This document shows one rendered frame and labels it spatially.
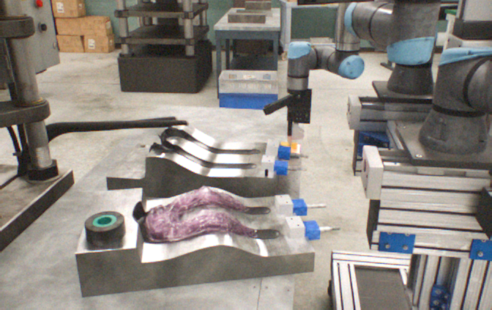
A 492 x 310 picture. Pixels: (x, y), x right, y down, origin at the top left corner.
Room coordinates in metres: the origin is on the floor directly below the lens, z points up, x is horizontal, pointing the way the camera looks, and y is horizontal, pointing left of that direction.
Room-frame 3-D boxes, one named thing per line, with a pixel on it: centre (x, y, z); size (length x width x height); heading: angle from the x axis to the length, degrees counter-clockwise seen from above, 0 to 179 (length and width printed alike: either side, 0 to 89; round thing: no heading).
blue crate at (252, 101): (4.54, 0.01, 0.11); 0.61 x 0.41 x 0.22; 87
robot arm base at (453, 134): (1.02, -0.49, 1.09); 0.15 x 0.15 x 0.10
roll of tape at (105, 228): (0.81, 0.30, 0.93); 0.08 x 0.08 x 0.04
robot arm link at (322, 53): (1.52, -0.26, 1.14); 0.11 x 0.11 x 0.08; 23
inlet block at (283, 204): (1.02, -0.14, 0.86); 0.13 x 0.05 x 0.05; 100
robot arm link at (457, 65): (1.01, -0.49, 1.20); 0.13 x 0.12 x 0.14; 19
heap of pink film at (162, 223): (0.92, 0.12, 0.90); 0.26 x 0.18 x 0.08; 100
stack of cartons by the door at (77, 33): (7.59, 2.72, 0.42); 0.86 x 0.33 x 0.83; 87
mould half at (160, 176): (1.28, 0.16, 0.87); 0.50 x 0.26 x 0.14; 82
